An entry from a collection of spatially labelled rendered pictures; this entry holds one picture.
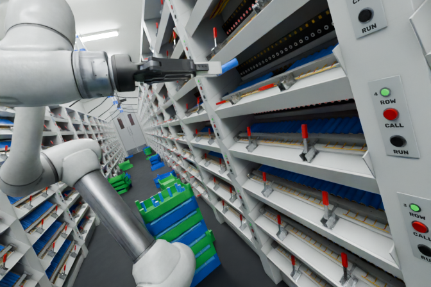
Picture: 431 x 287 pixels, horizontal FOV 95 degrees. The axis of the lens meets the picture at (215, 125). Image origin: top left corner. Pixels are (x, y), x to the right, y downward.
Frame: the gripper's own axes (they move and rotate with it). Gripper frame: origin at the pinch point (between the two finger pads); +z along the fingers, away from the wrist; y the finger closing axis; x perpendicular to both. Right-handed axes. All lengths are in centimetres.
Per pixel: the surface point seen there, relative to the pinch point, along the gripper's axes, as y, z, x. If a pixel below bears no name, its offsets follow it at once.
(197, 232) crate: -70, 7, -78
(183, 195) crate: -70, 2, -54
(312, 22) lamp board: 7.8, 28.1, 8.9
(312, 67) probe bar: 12.9, 19.8, -4.0
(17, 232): -111, -92, -62
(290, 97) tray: 8.7, 16.7, -9.8
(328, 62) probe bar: 16.7, 19.9, -4.1
